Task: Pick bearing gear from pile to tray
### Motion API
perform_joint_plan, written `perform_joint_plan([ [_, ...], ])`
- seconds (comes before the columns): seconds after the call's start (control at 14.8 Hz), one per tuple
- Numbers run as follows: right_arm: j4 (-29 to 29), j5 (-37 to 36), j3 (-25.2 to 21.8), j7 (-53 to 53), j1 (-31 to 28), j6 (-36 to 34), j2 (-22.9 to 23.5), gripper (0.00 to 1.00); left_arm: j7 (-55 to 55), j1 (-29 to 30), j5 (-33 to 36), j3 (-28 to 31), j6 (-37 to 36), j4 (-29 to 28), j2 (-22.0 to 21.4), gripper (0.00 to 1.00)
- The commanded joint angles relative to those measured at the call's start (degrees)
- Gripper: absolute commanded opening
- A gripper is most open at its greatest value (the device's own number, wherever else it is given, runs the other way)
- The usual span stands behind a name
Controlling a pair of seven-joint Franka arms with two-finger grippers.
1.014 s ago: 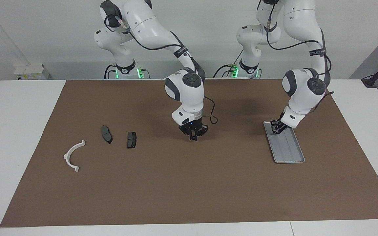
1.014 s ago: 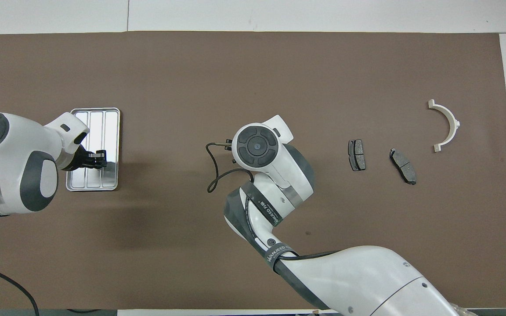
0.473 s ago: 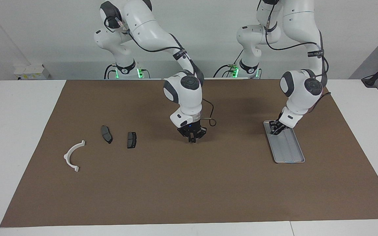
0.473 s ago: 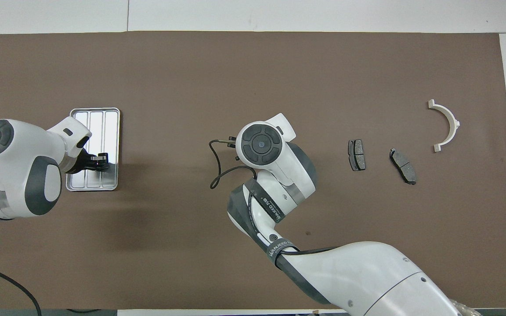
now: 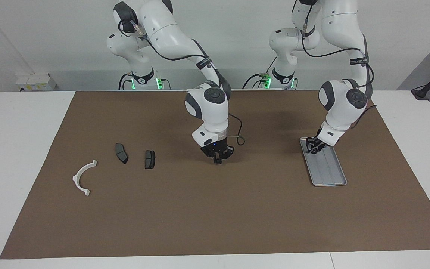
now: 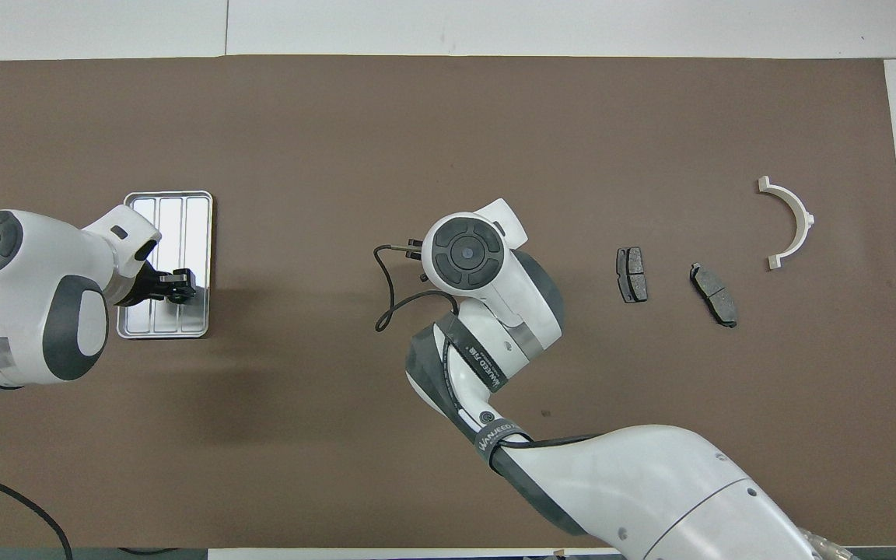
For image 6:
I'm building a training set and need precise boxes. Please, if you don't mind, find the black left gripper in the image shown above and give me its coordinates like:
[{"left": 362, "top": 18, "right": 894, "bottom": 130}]
[{"left": 116, "top": 261, "right": 198, "bottom": 307}]

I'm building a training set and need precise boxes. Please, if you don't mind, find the silver metal tray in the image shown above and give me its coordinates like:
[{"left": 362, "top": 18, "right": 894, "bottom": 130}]
[{"left": 116, "top": 191, "right": 214, "bottom": 340}]

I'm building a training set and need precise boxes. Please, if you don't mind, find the brown table mat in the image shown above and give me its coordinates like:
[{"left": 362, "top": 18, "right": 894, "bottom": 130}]
[{"left": 0, "top": 54, "right": 896, "bottom": 550}]

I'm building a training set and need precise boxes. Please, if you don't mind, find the short dark brake pad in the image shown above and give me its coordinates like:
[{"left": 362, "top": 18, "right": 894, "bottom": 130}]
[{"left": 616, "top": 247, "right": 649, "bottom": 304}]

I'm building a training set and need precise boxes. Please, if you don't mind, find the long dark brake pad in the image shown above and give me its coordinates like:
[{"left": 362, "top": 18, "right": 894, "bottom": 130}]
[{"left": 689, "top": 263, "right": 739, "bottom": 328}]

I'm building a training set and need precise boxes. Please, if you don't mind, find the white semicircular plastic clamp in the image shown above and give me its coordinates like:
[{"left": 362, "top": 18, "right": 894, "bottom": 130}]
[{"left": 757, "top": 176, "right": 816, "bottom": 271}]

